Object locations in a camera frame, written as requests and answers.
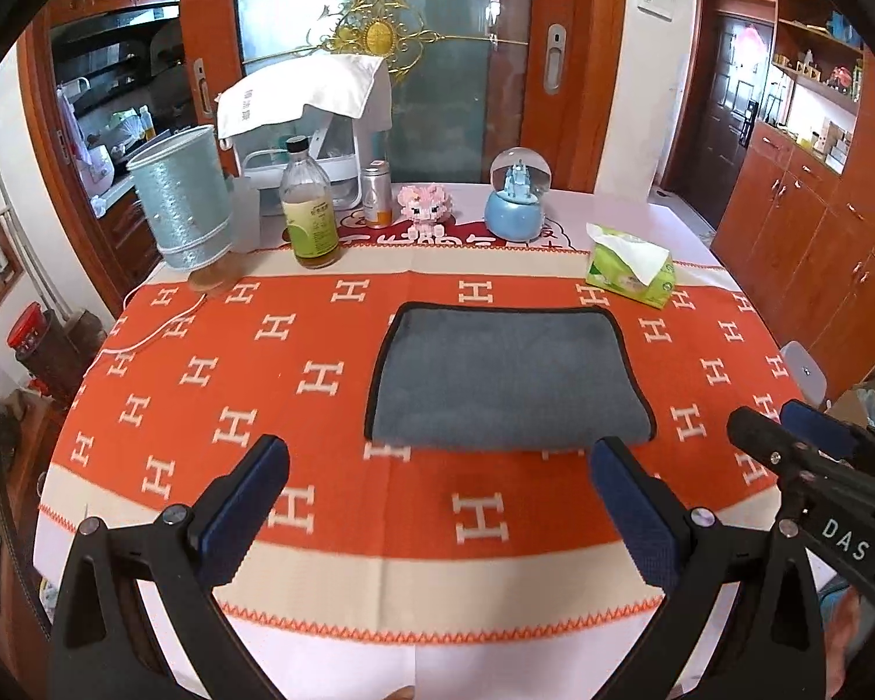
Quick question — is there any pink toy figure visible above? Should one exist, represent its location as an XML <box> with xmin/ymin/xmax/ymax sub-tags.
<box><xmin>397</xmin><ymin>183</ymin><xmax>452</xmax><ymax>242</ymax></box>

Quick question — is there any purple and grey towel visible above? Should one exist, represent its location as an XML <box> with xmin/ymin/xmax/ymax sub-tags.
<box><xmin>365</xmin><ymin>302</ymin><xmax>657</xmax><ymax>453</ymax></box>

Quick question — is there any yellow liquid glass bottle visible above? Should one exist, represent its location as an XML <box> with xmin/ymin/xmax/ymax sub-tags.
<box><xmin>281</xmin><ymin>136</ymin><xmax>340</xmax><ymax>269</ymax></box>

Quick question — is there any wooden cabinet wall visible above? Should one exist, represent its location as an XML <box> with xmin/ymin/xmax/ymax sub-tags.
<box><xmin>713</xmin><ymin>0</ymin><xmax>875</xmax><ymax>395</ymax></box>

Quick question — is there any white appliance with paper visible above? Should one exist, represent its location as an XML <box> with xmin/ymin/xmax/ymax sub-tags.
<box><xmin>216</xmin><ymin>52</ymin><xmax>391</xmax><ymax>216</ymax></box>

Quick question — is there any dark entrance door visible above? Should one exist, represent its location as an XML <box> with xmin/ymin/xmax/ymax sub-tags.
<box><xmin>673</xmin><ymin>11</ymin><xmax>773</xmax><ymax>228</ymax></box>

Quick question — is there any glass sliding door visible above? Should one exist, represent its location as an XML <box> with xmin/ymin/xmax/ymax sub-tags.
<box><xmin>180</xmin><ymin>0</ymin><xmax>626</xmax><ymax>191</ymax></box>

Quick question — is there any red bucket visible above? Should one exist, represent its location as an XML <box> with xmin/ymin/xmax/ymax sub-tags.
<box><xmin>7</xmin><ymin>302</ymin><xmax>48</xmax><ymax>354</ymax></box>

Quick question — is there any white plastic stool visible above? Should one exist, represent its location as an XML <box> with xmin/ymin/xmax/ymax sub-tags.
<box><xmin>780</xmin><ymin>339</ymin><xmax>827</xmax><ymax>410</ymax></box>

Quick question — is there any small orange-label jar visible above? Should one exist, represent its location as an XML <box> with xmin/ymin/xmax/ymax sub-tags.
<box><xmin>360</xmin><ymin>160</ymin><xmax>393</xmax><ymax>229</ymax></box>

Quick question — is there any blue snow globe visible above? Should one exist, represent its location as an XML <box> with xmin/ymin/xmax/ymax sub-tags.
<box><xmin>484</xmin><ymin>147</ymin><xmax>551</xmax><ymax>243</ymax></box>

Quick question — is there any right hand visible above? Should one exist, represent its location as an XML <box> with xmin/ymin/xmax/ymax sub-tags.
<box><xmin>825</xmin><ymin>586</ymin><xmax>875</xmax><ymax>698</ymax></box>

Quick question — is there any green tissue box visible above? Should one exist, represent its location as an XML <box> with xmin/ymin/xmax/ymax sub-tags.
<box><xmin>584</xmin><ymin>223</ymin><xmax>677</xmax><ymax>310</ymax></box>

